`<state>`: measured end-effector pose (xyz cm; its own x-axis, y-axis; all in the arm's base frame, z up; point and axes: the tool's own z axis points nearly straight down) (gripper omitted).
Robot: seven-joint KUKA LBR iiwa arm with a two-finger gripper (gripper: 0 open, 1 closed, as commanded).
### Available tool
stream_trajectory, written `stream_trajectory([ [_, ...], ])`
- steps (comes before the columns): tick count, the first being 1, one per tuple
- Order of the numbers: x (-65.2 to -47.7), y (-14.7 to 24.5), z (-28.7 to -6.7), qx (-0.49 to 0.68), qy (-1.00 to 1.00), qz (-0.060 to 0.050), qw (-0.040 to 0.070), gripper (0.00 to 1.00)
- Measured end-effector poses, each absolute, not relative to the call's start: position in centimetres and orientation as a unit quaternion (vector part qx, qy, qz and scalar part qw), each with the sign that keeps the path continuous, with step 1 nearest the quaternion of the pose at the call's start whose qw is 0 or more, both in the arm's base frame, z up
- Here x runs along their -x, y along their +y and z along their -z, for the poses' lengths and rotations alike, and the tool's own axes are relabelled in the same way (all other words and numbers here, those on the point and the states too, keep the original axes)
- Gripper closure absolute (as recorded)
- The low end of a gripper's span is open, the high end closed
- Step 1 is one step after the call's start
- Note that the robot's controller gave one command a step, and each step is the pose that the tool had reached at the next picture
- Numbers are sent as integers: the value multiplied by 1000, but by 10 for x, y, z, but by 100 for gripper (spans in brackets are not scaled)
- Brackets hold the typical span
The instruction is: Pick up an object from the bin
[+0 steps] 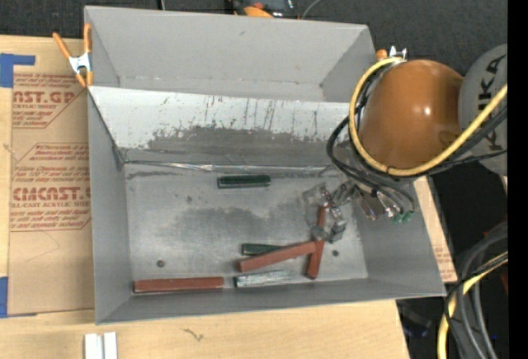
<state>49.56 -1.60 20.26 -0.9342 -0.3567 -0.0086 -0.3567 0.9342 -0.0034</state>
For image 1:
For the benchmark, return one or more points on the grey metal bin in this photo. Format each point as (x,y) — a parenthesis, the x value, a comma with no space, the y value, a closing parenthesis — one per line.
(231,221)

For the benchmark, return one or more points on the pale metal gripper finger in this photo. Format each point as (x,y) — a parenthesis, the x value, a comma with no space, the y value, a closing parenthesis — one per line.
(338,227)
(318,232)

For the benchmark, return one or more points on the brown cardboard board, red print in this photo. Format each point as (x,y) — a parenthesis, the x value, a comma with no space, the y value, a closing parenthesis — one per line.
(49,233)

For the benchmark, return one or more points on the dark green flat block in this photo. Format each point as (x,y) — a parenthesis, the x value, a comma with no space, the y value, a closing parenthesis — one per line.
(243,181)
(264,279)
(257,248)

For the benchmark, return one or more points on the red-brown flat block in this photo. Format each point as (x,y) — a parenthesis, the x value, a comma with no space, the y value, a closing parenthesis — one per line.
(178,284)
(314,262)
(272,258)

